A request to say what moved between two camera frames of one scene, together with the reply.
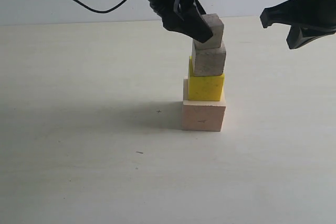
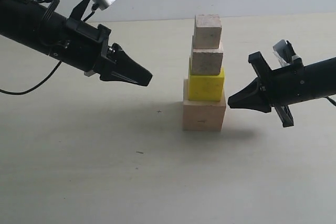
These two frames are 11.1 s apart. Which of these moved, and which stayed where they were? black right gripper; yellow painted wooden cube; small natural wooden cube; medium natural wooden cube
Moved: black right gripper
Stayed: medium natural wooden cube; small natural wooden cube; yellow painted wooden cube
